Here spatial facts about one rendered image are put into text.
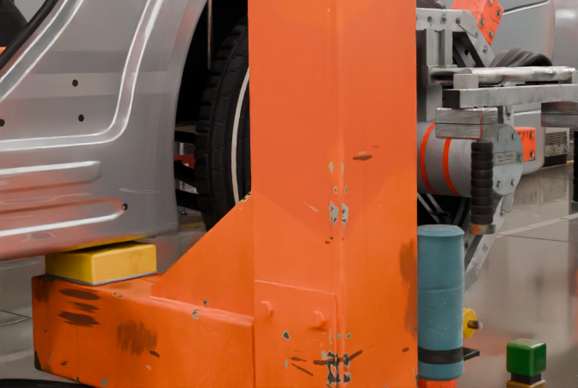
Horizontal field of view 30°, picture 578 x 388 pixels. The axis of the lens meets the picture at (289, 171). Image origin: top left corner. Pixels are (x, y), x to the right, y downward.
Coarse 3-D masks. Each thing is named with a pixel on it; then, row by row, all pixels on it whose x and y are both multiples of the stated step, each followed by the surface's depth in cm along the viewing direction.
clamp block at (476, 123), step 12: (444, 108) 174; (456, 108) 173; (468, 108) 171; (480, 108) 170; (492, 108) 172; (444, 120) 174; (456, 120) 173; (468, 120) 171; (480, 120) 170; (492, 120) 172; (444, 132) 174; (456, 132) 173; (468, 132) 171; (480, 132) 170; (492, 132) 172
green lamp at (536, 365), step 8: (512, 344) 139; (520, 344) 139; (528, 344) 139; (536, 344) 139; (544, 344) 140; (512, 352) 139; (520, 352) 138; (528, 352) 138; (536, 352) 138; (544, 352) 140; (512, 360) 139; (520, 360) 138; (528, 360) 138; (536, 360) 138; (544, 360) 140; (512, 368) 139; (520, 368) 139; (528, 368) 138; (536, 368) 138; (544, 368) 140; (528, 376) 138
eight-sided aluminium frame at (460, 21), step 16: (416, 16) 192; (432, 16) 196; (448, 16) 200; (464, 16) 203; (464, 32) 204; (480, 32) 208; (464, 48) 212; (480, 48) 208; (464, 64) 212; (480, 64) 210; (512, 112) 218; (512, 192) 219; (496, 208) 216; (464, 224) 217; (496, 224) 216; (464, 240) 215; (480, 240) 212; (464, 256) 211; (480, 256) 212; (464, 272) 208; (464, 288) 208
